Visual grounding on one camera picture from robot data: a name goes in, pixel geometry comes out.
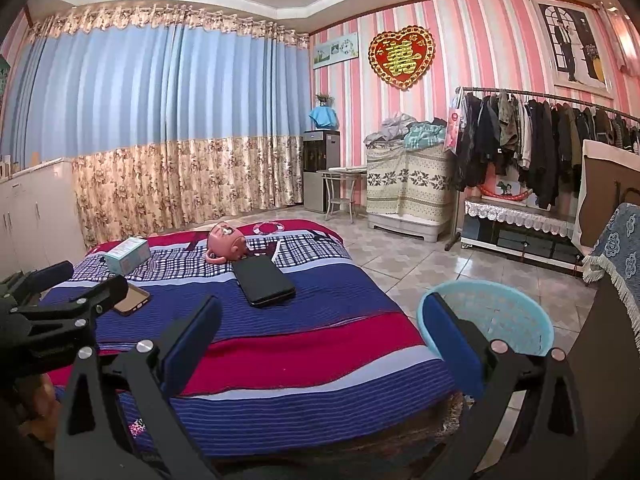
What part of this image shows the blue fringed cloth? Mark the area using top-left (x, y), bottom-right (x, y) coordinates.
top-left (582, 203), bottom-right (640, 351)

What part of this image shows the pile of clothes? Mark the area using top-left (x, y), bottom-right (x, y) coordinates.
top-left (363, 112), bottom-right (448, 151)

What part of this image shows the light blue plastic basket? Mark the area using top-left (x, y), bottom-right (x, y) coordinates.
top-left (416, 280), bottom-right (555, 361)

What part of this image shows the red hoop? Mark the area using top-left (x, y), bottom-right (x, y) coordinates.
top-left (475, 182), bottom-right (531, 202)

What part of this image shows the row of hanging clothes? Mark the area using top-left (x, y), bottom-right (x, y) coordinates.
top-left (455, 91), bottom-right (640, 211)

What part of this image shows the pink hanging bag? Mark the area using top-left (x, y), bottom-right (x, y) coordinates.
top-left (443, 92), bottom-right (466, 153)

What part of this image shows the cabinet under patterned cloth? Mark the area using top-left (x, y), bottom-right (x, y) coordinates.
top-left (365, 142), bottom-right (453, 243)

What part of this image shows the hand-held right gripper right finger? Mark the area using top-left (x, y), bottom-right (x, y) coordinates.
top-left (422, 292), bottom-right (589, 480)

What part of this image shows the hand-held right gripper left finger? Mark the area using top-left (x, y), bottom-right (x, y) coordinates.
top-left (54, 296), bottom-right (223, 480)

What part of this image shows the landscape wall picture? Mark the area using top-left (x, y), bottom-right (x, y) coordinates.
top-left (313, 32), bottom-right (359, 70)

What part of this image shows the teal cardboard box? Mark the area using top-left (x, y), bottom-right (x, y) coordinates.
top-left (102, 238), bottom-right (151, 276)

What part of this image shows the white cabinet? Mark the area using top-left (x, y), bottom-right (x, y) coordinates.
top-left (0, 157), bottom-right (86, 281)

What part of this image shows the blue and floral curtain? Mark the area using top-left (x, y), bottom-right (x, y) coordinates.
top-left (0, 2), bottom-right (311, 248)

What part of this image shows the small glass side table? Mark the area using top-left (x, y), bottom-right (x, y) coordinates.
top-left (316, 166), bottom-right (368, 223)

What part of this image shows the red heart wall decoration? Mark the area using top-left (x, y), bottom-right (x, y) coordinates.
top-left (368, 30), bottom-right (435, 91)

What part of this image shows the metal clothes rack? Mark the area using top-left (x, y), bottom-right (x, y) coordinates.
top-left (445, 86), bottom-right (640, 252)

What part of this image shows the brown board with white frame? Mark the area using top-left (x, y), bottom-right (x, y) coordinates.
top-left (575, 140), bottom-right (640, 261)

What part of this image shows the grey water dispenser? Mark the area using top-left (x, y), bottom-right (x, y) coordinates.
top-left (302, 130), bottom-right (341, 213)

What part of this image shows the person's left hand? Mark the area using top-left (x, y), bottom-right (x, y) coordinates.
top-left (15, 376), bottom-right (57, 448)

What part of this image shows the black flat case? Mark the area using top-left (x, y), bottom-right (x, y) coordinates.
top-left (232, 256), bottom-right (297, 308)

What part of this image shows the low stand with lace cloth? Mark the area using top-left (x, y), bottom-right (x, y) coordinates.
top-left (460, 199), bottom-right (586, 276)

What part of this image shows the blue bottle cover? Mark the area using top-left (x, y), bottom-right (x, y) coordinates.
top-left (308, 106), bottom-right (338, 131)

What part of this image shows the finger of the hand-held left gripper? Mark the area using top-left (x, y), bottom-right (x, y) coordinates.
top-left (17, 261), bottom-right (76, 302)
top-left (10, 275), bottom-right (130, 333)

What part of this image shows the wedding photo wall poster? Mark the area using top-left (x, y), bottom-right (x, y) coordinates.
top-left (537, 0), bottom-right (615, 98)

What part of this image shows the brown phone case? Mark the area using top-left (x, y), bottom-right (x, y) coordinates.
top-left (111, 282), bottom-right (152, 317)

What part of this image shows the pink cartoon kettle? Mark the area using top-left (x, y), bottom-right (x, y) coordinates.
top-left (207, 222), bottom-right (249, 264)

